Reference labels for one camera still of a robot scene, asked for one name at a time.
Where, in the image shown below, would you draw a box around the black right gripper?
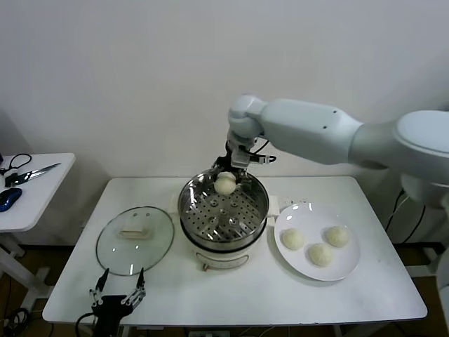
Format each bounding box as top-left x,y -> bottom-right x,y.
209,142 -> 250,185

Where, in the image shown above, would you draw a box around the white side table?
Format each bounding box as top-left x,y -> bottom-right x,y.
0,152 -> 76,310

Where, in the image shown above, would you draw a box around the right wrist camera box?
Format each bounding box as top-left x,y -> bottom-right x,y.
231,146 -> 255,170

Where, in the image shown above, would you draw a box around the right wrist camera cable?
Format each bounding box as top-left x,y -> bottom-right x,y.
245,139 -> 279,165

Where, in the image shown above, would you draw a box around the white steamed baozi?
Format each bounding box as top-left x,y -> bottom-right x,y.
282,227 -> 305,251
213,171 -> 236,196
307,242 -> 334,267
324,225 -> 351,248

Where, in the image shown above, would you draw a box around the white power strip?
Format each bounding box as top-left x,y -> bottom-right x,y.
187,329 -> 234,337

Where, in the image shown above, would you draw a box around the black cord loop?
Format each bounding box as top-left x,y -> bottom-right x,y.
0,154 -> 32,176

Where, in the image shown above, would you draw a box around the white electric cooker base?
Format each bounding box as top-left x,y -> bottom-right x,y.
169,194 -> 281,273

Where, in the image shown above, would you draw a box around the round glass pot lid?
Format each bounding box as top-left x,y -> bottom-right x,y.
95,206 -> 175,277

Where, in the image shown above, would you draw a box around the round white plate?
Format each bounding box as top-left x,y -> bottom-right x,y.
273,202 -> 361,282

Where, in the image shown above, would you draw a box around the stainless steel steamer basket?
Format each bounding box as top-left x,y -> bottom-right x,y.
177,167 -> 270,246

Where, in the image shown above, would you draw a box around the white shelf stand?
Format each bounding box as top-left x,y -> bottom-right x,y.
391,241 -> 441,279

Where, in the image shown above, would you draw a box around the black floor cables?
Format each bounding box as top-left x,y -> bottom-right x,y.
0,308 -> 32,333

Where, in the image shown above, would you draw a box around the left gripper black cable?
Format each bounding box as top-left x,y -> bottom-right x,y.
76,311 -> 98,337

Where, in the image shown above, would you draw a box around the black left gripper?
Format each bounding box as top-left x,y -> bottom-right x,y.
89,266 -> 147,337

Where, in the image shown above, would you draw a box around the scissors with dark handles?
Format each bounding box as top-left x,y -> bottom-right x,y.
4,162 -> 62,187

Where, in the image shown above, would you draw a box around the black cable with adapter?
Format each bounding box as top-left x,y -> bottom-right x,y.
384,189 -> 427,244

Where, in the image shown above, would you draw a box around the thin white cable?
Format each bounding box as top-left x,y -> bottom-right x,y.
385,194 -> 410,222

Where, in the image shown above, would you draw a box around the blue computer mouse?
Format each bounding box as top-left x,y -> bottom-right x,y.
0,187 -> 23,213

